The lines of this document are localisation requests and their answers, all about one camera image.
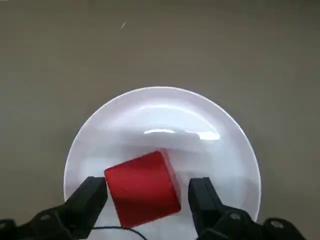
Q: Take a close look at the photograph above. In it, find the thin black cable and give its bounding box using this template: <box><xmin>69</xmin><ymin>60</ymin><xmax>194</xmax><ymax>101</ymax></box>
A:
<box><xmin>91</xmin><ymin>225</ymin><xmax>147</xmax><ymax>240</ymax></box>

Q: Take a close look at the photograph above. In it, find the red cube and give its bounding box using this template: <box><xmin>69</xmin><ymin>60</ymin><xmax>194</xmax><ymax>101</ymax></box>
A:
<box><xmin>103</xmin><ymin>149</ymin><xmax>182</xmax><ymax>229</ymax></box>

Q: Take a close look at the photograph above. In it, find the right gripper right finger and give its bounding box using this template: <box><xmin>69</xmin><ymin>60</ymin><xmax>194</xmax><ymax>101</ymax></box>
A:
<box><xmin>187</xmin><ymin>176</ymin><xmax>307</xmax><ymax>240</ymax></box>

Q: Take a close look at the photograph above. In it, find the white plate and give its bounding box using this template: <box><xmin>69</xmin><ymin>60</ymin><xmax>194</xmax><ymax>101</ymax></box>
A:
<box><xmin>63</xmin><ymin>86</ymin><xmax>262</xmax><ymax>240</ymax></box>

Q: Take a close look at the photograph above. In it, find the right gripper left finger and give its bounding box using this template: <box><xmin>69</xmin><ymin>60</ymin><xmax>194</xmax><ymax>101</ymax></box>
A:
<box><xmin>0</xmin><ymin>176</ymin><xmax>109</xmax><ymax>240</ymax></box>

